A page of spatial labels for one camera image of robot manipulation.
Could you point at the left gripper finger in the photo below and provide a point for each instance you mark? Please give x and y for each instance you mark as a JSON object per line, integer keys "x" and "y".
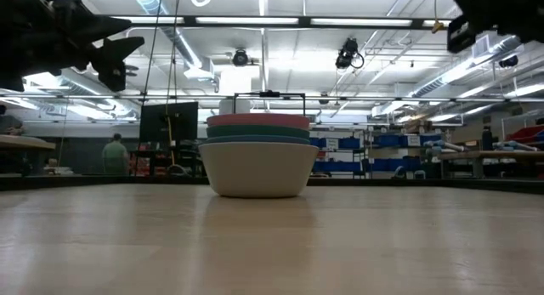
{"x": 106, "y": 27}
{"x": 115, "y": 50}

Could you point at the large pink bowl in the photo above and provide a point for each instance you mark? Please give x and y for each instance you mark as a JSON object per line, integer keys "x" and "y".
{"x": 258, "y": 120}

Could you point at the large green bowl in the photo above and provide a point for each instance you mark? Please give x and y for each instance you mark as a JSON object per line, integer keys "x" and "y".
{"x": 258, "y": 131}

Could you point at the large blue bowl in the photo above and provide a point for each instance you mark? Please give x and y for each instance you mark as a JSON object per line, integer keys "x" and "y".
{"x": 258, "y": 140}

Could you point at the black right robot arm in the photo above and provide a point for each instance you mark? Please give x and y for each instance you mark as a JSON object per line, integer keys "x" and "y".
{"x": 527, "y": 14}

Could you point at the shelf with blue bins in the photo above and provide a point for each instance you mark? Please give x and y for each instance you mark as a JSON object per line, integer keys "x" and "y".
{"x": 382, "y": 164}

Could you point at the yellow hanging connector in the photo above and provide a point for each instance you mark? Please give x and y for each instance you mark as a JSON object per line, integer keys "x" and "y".
{"x": 438, "y": 27}

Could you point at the black monitor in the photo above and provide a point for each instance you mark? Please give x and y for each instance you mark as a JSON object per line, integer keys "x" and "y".
{"x": 170, "y": 123}

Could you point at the person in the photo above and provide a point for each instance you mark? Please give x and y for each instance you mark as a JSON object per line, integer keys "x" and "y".
{"x": 8, "y": 123}
{"x": 115, "y": 157}

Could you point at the wooden workbench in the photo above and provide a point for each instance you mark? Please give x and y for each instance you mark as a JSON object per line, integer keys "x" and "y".
{"x": 489, "y": 155}
{"x": 21, "y": 143}

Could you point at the white cylinder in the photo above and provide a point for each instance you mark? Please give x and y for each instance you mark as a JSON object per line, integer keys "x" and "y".
{"x": 229, "y": 107}

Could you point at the dark bottle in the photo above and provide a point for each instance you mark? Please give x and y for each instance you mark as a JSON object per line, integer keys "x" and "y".
{"x": 487, "y": 138}

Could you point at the red storage bin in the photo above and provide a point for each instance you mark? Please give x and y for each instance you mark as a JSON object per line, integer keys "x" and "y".
{"x": 527, "y": 133}

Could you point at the large white bowl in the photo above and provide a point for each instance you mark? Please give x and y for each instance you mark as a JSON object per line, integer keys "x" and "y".
{"x": 258, "y": 169}

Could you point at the black ceiling camera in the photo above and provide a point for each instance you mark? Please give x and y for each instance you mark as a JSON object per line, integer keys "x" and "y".
{"x": 508, "y": 61}
{"x": 346, "y": 55}
{"x": 240, "y": 58}

